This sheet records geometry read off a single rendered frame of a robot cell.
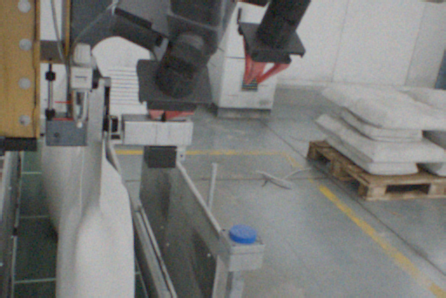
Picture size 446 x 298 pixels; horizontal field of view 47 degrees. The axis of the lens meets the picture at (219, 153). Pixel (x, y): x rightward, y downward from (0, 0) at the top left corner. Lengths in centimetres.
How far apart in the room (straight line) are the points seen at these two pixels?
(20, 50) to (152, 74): 36
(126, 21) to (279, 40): 28
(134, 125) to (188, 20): 54
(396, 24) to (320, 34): 95
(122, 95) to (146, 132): 283
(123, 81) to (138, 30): 324
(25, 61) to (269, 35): 46
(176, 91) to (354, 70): 549
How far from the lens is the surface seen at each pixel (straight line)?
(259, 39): 83
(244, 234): 111
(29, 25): 101
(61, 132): 105
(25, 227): 206
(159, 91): 71
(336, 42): 593
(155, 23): 61
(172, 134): 109
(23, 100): 104
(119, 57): 383
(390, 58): 637
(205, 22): 54
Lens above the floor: 139
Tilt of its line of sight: 20 degrees down
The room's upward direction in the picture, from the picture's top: 8 degrees clockwise
